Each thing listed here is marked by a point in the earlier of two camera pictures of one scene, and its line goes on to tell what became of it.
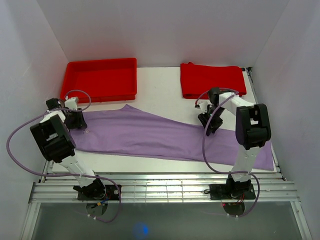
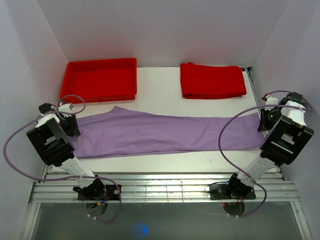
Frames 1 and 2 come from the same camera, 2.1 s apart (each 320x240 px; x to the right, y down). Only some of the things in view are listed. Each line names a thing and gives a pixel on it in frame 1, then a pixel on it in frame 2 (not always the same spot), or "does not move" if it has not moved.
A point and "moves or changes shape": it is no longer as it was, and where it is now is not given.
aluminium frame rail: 165,188 does not move
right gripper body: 215,120 to 270,118
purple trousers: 127,129 moves or changes shape
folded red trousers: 197,79 does not move
